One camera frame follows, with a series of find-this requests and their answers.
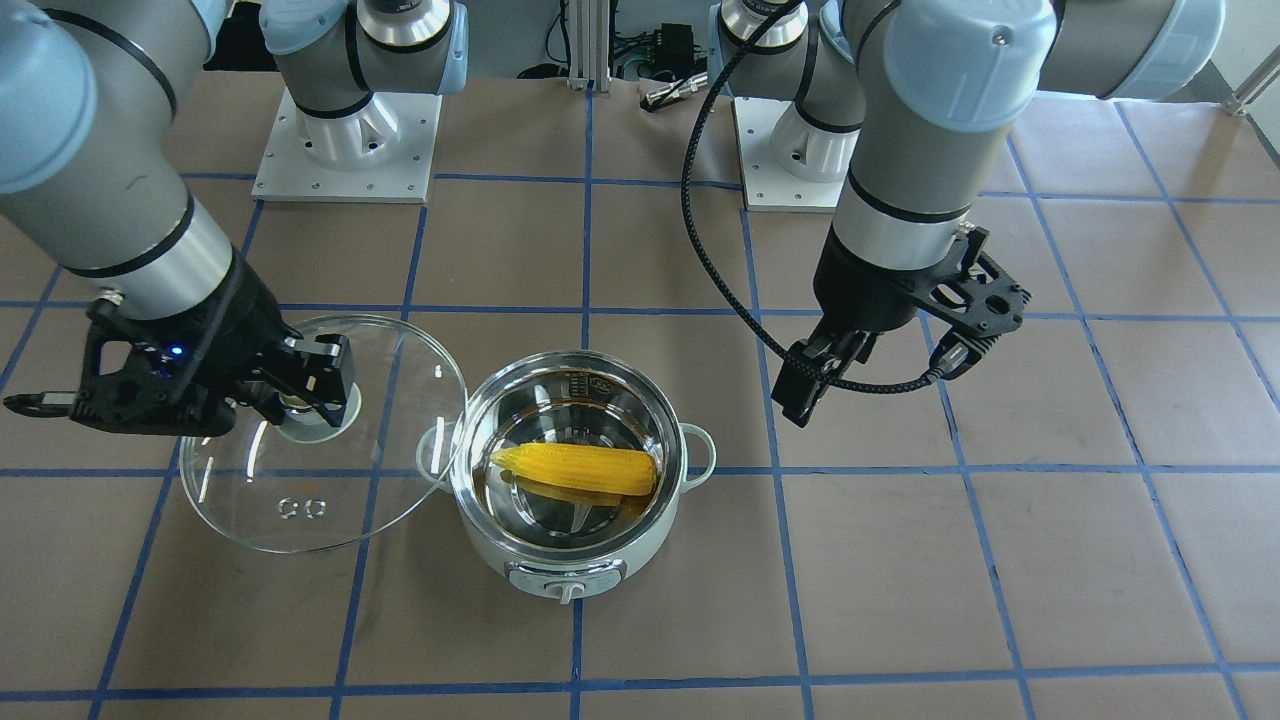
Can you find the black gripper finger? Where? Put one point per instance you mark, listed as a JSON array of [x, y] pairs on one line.
[[313, 375], [795, 391]]

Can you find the glass pot lid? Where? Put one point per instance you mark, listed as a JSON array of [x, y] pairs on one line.
[[302, 485]]

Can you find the yellow corn cob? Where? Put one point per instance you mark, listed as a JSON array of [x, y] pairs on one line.
[[576, 470]]

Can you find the white electric cooking pot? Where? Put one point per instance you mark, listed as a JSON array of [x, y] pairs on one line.
[[554, 547]]

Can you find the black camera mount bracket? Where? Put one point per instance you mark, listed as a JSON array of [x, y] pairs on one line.
[[970, 292]]

